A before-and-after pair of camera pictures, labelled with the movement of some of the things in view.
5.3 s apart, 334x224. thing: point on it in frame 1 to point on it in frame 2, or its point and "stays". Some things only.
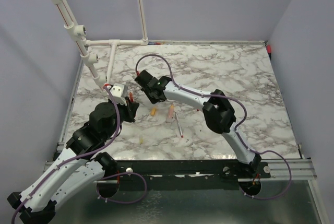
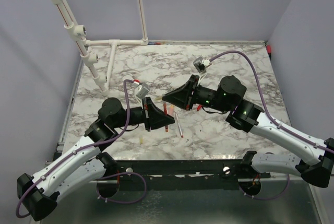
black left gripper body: x=125 y=113 to x=145 y=113
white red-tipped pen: x=179 y=126 stays
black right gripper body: x=153 y=101 to x=198 y=96
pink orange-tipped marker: x=170 y=116 stays
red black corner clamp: x=269 y=50 stays
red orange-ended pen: x=131 y=97 to x=165 y=111
